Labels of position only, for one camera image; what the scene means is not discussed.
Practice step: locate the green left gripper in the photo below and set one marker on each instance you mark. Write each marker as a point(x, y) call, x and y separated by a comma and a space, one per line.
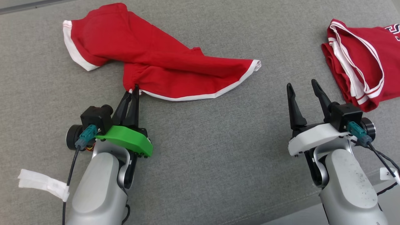
point(131, 139)

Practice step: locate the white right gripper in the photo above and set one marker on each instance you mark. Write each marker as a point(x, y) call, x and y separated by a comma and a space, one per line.
point(312, 137)

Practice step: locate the red shorts with white hem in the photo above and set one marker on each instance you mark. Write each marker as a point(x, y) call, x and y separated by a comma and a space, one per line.
point(150, 59)

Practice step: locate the red jersey with white bands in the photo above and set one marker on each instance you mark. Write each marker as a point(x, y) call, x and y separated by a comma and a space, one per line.
point(387, 56)

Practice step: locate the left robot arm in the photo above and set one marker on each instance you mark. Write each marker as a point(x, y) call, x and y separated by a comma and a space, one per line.
point(100, 187)

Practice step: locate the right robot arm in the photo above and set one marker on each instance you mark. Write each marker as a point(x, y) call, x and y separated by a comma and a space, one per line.
point(347, 187)

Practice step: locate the black left wrist motor cylinder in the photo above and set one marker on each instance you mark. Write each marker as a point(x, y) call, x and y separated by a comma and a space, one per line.
point(72, 137)

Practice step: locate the black wrist motor cylinder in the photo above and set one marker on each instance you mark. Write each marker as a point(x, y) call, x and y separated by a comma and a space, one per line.
point(72, 137)
point(369, 126)

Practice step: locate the black right wrist motor cylinder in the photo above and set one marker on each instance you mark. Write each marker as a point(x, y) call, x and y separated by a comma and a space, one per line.
point(369, 126)

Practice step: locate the white tape tag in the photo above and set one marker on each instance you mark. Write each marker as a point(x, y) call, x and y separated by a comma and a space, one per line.
point(40, 182)

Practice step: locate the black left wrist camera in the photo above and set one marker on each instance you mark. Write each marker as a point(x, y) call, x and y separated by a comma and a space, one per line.
point(95, 117)

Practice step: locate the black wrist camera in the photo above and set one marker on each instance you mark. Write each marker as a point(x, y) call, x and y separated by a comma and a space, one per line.
point(345, 114)
point(95, 117)

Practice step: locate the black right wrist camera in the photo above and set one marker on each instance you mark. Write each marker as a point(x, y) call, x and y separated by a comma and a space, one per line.
point(345, 114)

